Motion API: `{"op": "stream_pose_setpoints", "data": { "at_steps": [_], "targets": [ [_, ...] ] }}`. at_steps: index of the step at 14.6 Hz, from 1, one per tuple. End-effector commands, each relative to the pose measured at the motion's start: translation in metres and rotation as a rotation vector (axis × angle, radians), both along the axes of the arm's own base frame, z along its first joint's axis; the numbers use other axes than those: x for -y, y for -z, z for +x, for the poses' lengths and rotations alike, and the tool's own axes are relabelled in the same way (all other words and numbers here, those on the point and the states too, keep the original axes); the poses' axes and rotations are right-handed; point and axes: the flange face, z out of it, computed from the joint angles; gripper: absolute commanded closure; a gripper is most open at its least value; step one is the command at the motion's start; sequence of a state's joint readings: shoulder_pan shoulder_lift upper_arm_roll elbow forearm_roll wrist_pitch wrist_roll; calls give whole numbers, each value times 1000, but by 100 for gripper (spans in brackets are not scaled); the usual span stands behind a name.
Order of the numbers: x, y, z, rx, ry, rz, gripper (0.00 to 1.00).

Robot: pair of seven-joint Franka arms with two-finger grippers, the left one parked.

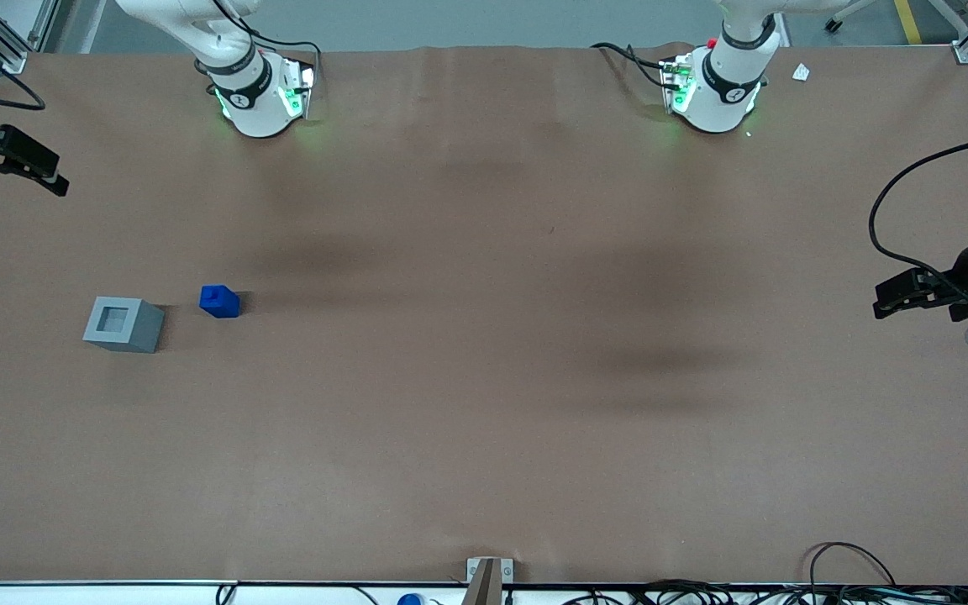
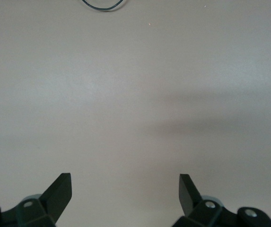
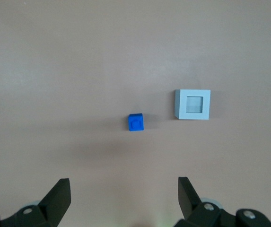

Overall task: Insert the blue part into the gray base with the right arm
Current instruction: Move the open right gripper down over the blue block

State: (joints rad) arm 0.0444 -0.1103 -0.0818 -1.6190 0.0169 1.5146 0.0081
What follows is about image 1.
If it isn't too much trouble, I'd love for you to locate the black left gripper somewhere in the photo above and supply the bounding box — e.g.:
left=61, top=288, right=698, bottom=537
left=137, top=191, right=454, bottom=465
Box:
left=873, top=235, right=968, bottom=324

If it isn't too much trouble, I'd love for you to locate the blue plastic part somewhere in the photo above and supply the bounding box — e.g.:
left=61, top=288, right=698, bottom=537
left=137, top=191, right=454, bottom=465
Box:
left=199, top=285, right=241, bottom=319

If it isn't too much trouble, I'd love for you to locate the gray square-hole base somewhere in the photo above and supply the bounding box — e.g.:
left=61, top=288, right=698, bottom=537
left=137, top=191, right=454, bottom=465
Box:
left=82, top=296, right=166, bottom=355

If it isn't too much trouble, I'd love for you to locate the white chair leg with caster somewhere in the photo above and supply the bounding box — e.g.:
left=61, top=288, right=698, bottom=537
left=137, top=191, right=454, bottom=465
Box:
left=823, top=0, right=876, bottom=34

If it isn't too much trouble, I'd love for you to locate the brown table cover sheet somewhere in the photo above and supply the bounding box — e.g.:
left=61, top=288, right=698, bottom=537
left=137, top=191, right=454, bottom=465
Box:
left=0, top=44, right=968, bottom=586

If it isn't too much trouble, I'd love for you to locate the long black left wrist cable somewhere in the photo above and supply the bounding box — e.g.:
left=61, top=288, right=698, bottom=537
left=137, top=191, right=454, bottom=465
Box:
left=868, top=132, right=968, bottom=291

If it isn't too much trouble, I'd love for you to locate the black table-edge loop cable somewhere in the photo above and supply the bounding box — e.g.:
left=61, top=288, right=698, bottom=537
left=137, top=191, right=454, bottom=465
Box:
left=805, top=541, right=898, bottom=589

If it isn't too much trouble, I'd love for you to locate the black right arm base cable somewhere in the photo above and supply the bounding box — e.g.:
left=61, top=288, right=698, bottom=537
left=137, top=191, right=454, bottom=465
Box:
left=212, top=0, right=324, bottom=85

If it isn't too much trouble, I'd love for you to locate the black arm base cable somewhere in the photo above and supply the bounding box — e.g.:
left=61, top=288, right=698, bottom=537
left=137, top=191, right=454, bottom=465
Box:
left=591, top=41, right=675, bottom=90
left=212, top=0, right=324, bottom=85

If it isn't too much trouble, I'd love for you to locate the black cable bundle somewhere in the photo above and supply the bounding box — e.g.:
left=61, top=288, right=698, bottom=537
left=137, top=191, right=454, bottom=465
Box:
left=564, top=578, right=968, bottom=605

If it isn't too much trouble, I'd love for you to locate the black left arm base cable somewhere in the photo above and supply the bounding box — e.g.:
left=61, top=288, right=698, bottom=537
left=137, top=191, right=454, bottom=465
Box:
left=591, top=41, right=675, bottom=90

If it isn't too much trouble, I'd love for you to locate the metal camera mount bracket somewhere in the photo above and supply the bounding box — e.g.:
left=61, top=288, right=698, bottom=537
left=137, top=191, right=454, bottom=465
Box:
left=466, top=557, right=514, bottom=605

